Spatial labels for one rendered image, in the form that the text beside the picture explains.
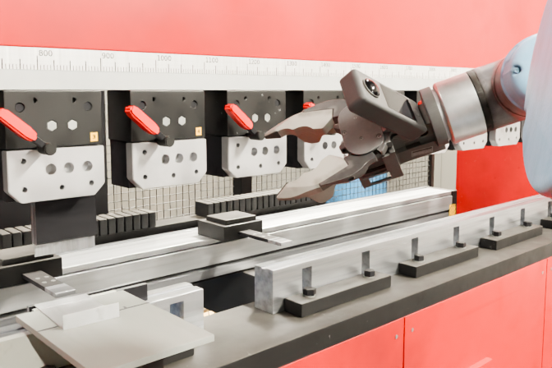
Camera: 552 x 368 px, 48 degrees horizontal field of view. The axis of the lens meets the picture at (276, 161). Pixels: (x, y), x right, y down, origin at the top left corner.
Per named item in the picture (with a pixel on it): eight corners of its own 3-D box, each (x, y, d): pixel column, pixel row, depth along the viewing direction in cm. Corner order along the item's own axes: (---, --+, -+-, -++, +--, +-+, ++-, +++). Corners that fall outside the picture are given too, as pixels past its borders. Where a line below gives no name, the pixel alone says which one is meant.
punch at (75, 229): (37, 258, 96) (34, 198, 95) (32, 255, 97) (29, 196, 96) (97, 247, 102) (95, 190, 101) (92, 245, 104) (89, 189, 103)
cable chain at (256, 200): (208, 218, 165) (207, 203, 164) (195, 214, 169) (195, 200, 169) (320, 199, 194) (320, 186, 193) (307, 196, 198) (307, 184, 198)
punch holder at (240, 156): (228, 178, 115) (227, 90, 113) (202, 174, 122) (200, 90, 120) (287, 172, 125) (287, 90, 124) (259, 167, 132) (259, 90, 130)
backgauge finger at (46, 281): (29, 311, 99) (28, 281, 99) (-21, 275, 118) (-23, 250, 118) (98, 295, 107) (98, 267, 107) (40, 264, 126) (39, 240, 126)
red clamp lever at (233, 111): (235, 101, 110) (267, 135, 116) (221, 101, 113) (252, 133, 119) (230, 109, 109) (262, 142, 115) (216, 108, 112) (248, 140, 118)
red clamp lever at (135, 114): (135, 103, 96) (177, 140, 102) (122, 103, 100) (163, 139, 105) (129, 112, 96) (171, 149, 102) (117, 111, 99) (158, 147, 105)
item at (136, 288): (34, 328, 96) (34, 310, 95) (27, 324, 98) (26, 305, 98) (147, 300, 109) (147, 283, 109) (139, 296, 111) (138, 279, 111)
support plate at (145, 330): (94, 381, 74) (94, 374, 74) (15, 321, 93) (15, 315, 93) (214, 341, 86) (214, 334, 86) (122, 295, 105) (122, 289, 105)
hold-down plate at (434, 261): (416, 278, 153) (416, 266, 153) (397, 273, 157) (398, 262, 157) (478, 256, 173) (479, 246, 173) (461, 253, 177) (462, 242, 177)
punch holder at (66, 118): (9, 204, 89) (3, 89, 87) (-11, 197, 95) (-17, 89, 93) (105, 193, 99) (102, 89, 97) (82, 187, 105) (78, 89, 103)
